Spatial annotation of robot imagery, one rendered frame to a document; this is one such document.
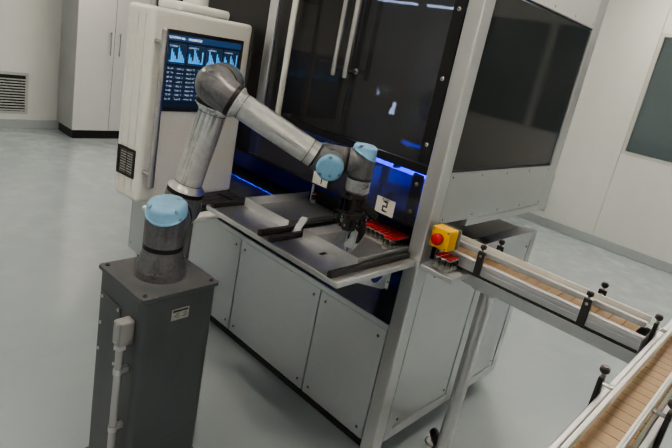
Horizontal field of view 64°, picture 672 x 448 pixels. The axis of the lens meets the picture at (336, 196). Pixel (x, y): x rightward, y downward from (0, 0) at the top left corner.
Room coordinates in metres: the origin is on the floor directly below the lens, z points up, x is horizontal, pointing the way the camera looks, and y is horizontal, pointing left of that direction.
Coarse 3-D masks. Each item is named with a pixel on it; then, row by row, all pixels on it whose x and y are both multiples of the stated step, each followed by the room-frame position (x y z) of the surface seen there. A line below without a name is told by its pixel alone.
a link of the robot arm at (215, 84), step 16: (208, 80) 1.45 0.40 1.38; (224, 80) 1.45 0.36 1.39; (208, 96) 1.44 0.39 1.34; (224, 96) 1.43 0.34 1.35; (240, 96) 1.44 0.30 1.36; (224, 112) 1.44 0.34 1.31; (240, 112) 1.44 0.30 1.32; (256, 112) 1.45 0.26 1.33; (272, 112) 1.47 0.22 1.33; (256, 128) 1.45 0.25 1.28; (272, 128) 1.44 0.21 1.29; (288, 128) 1.46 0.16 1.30; (288, 144) 1.45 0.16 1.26; (304, 144) 1.45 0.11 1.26; (320, 144) 1.48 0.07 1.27; (304, 160) 1.46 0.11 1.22; (320, 160) 1.44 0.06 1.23; (336, 160) 1.44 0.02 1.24; (320, 176) 1.43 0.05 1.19; (336, 176) 1.43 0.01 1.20
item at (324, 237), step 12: (312, 228) 1.78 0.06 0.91; (324, 228) 1.83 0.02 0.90; (336, 228) 1.88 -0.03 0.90; (312, 240) 1.72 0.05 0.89; (324, 240) 1.68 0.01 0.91; (336, 252) 1.64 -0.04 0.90; (348, 252) 1.61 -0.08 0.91; (360, 252) 1.72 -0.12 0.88; (372, 252) 1.74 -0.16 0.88; (384, 252) 1.68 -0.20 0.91; (396, 252) 1.74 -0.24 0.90
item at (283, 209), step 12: (300, 192) 2.19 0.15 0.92; (252, 204) 1.94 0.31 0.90; (264, 204) 2.03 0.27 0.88; (276, 204) 2.06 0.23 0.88; (288, 204) 2.10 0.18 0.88; (300, 204) 2.13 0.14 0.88; (312, 204) 2.16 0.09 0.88; (264, 216) 1.89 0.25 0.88; (276, 216) 1.85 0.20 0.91; (288, 216) 1.95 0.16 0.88; (300, 216) 1.97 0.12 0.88; (312, 216) 2.00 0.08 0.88; (324, 216) 1.94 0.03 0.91; (336, 216) 1.99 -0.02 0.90
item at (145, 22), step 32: (160, 0) 2.15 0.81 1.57; (128, 32) 2.06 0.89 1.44; (160, 32) 2.01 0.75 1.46; (192, 32) 2.12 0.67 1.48; (224, 32) 2.26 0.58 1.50; (128, 64) 2.05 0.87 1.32; (192, 64) 2.13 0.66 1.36; (128, 96) 2.04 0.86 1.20; (192, 96) 2.15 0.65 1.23; (128, 128) 2.03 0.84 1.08; (160, 128) 2.04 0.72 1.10; (224, 128) 2.32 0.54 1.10; (128, 160) 2.02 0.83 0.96; (160, 160) 2.05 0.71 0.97; (224, 160) 2.34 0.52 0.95; (128, 192) 2.01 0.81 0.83; (160, 192) 2.07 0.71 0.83
